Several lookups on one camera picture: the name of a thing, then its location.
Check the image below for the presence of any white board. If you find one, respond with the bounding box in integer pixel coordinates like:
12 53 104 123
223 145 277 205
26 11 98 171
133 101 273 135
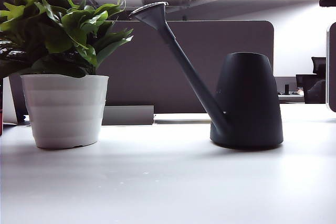
2 77 19 124

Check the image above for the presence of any red and black object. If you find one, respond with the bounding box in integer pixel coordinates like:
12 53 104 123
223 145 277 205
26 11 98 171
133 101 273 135
0 82 4 135

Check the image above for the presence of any grey cable tray box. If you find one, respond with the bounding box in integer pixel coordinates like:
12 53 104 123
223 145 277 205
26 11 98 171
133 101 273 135
101 105 155 126

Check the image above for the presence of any white ribbed plant pot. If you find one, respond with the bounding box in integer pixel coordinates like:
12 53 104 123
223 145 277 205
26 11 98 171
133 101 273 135
20 73 110 149

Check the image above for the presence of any background office desk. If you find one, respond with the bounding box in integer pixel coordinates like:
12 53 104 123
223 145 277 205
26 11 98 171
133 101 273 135
277 90 306 103

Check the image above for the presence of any dark grey watering can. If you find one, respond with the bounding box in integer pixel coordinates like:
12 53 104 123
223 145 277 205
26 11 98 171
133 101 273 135
129 2 284 150

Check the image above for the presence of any dark grey panel stand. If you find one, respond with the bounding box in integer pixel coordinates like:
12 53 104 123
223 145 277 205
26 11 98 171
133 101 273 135
9 74 29 124

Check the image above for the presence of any green leafy plant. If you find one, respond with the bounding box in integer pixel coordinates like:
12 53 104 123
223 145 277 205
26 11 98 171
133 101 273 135
0 0 134 79

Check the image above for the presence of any grey desk divider panel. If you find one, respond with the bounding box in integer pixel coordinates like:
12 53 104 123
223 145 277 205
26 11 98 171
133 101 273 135
97 20 275 114

